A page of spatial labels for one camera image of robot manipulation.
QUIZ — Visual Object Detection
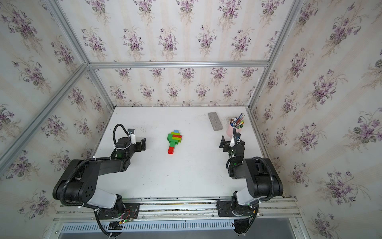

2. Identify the small red lego brick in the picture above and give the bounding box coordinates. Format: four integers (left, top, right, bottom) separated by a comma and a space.
168, 147, 175, 154

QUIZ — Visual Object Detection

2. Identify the lime long lego brick front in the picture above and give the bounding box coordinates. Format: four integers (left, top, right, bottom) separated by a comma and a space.
172, 137, 182, 142

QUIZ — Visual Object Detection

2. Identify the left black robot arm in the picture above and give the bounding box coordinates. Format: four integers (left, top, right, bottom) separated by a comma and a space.
52, 124, 146, 217

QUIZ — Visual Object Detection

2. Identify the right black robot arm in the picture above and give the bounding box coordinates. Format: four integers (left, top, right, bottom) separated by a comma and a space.
215, 128, 284, 217

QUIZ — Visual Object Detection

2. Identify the pink pen cup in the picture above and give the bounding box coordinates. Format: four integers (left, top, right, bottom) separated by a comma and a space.
226, 122, 241, 138

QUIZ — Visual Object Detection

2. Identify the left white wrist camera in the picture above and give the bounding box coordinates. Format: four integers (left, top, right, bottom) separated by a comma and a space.
127, 128, 136, 144

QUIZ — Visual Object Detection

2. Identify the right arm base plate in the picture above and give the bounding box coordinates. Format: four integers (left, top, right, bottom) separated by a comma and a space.
215, 200, 256, 218

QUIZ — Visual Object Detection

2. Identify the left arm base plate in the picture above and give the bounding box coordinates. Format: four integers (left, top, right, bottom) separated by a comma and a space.
98, 203, 140, 221

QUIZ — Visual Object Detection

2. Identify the aluminium mounting rail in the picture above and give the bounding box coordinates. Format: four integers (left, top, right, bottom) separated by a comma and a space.
52, 195, 302, 223

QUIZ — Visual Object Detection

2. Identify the white slotted cable duct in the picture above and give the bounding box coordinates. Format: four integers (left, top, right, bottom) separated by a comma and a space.
60, 219, 235, 234

